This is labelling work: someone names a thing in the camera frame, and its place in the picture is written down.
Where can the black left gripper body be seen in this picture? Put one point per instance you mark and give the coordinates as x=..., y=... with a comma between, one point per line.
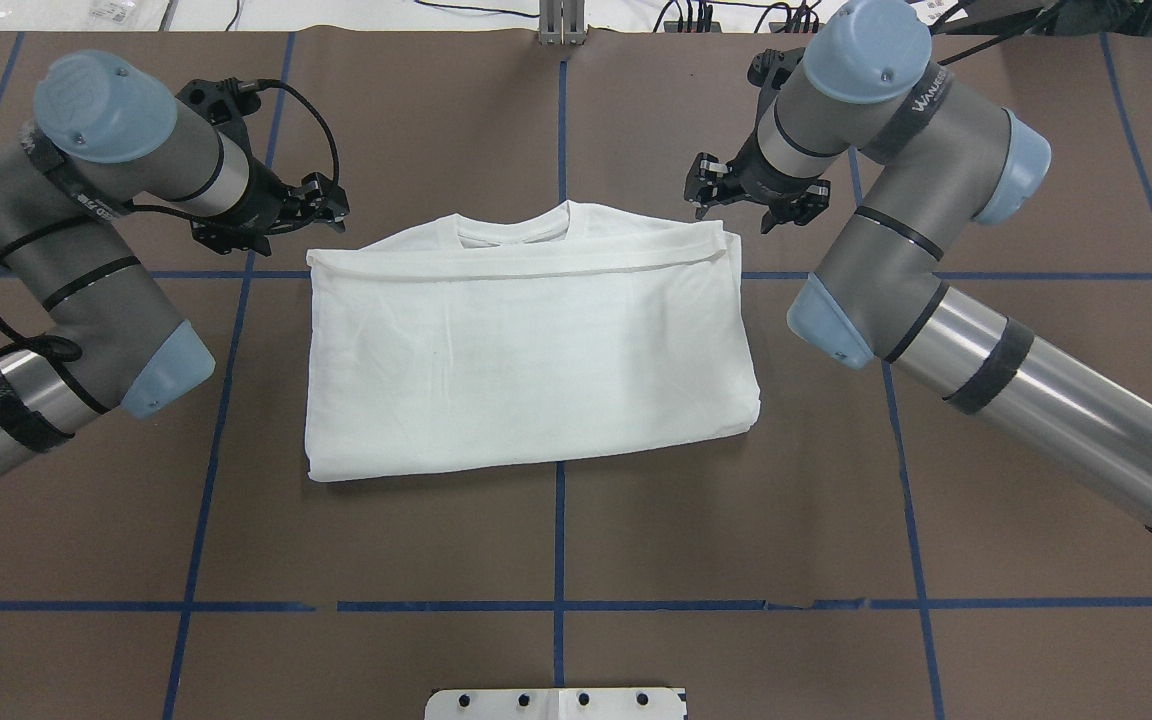
x=263, y=194

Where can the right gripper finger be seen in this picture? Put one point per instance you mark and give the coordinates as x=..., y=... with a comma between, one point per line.
x=708, y=185
x=800, y=210

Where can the white long-sleeve printed shirt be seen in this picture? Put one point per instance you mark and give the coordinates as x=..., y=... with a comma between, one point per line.
x=586, y=332

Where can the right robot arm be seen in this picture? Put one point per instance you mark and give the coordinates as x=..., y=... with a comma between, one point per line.
x=950, y=158

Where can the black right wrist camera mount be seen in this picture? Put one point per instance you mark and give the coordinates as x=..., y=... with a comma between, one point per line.
x=769, y=71

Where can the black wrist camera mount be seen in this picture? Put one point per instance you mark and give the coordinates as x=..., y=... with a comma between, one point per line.
x=769, y=71
x=224, y=104

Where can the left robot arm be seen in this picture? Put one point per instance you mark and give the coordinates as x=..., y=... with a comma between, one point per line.
x=87, y=328

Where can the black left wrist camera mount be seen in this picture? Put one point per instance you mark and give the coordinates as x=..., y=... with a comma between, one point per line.
x=224, y=104

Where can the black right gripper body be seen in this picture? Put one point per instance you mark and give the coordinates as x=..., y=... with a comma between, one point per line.
x=758, y=181

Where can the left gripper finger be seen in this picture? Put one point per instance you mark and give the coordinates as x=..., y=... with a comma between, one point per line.
x=318, y=199

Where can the white camera mast base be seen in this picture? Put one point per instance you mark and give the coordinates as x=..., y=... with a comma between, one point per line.
x=558, y=703

